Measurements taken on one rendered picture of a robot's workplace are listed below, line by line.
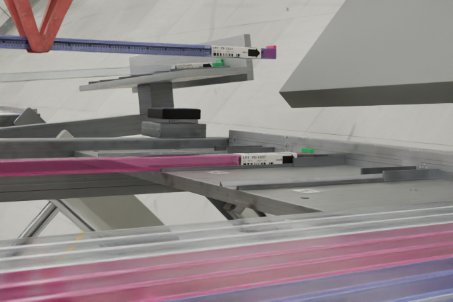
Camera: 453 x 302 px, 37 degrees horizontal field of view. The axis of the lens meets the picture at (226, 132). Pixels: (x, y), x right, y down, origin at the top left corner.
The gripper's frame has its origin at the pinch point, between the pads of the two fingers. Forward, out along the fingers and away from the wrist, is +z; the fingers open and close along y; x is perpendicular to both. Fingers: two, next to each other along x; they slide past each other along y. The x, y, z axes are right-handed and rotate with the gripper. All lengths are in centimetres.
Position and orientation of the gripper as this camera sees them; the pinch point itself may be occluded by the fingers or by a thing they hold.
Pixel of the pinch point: (38, 43)
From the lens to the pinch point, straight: 62.8
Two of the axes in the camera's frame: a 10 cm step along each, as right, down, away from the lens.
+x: 8.5, -0.2, 5.2
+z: -0.2, 10.0, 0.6
